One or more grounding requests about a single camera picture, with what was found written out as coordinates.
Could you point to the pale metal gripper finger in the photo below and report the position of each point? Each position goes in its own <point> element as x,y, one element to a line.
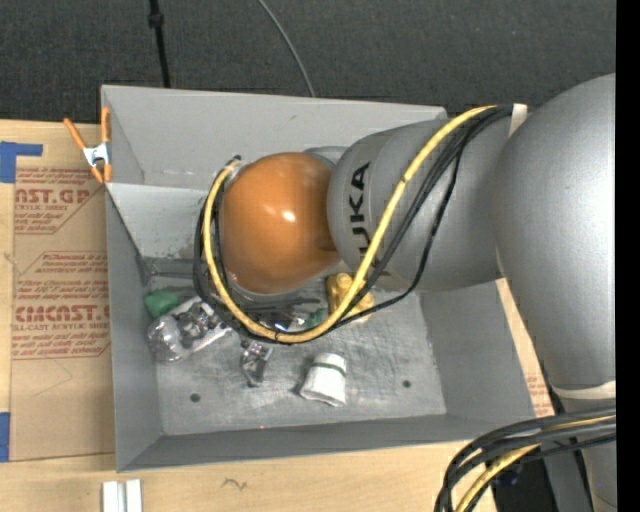
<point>248,369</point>
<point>264,358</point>

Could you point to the brown cardboard board red print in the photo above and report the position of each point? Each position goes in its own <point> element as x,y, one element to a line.
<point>55,390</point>

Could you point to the grey metal bin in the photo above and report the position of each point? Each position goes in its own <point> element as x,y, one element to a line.
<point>370,360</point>

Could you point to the yellow toy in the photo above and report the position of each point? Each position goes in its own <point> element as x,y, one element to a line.
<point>342,290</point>

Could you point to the white cup with green stripe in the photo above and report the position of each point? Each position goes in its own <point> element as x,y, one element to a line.
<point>326,381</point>

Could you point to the clear plastic packet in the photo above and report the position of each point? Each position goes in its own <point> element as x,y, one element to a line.
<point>205,327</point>

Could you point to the green toy food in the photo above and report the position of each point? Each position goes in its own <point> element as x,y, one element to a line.
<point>161,303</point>

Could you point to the clear glass cup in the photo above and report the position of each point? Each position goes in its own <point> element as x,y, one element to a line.
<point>165,340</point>

